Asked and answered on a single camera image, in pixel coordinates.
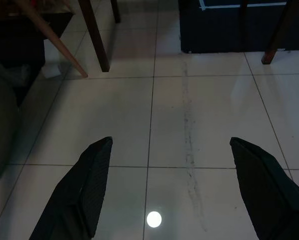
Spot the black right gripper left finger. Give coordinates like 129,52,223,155
28,136,114,240

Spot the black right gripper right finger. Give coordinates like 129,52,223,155
229,136,299,240

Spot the grey-green fabric cushion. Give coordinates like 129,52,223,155
0,53,20,188

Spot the black low cabinet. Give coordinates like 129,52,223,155
0,11,74,107

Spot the light wooden slanted leg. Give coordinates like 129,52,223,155
11,0,89,78

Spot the dark brown wooden table leg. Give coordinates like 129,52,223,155
110,0,122,24
261,0,299,65
78,0,111,73
239,0,249,27

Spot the dark blue cabinet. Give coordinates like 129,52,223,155
178,0,299,54

